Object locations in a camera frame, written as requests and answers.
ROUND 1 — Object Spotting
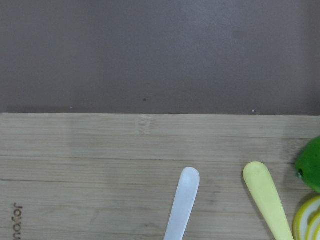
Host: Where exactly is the green lime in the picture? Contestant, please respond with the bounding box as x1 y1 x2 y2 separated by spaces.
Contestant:
295 136 320 193

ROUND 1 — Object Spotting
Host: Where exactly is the white ceramic spoon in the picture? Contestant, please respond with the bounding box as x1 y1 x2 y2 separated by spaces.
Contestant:
164 167 200 240

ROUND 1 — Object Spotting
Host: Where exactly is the yellow plastic knife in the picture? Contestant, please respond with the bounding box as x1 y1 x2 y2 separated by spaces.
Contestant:
242 161 294 240

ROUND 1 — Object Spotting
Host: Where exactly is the bamboo cutting board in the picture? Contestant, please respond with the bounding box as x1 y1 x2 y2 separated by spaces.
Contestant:
0 113 320 240

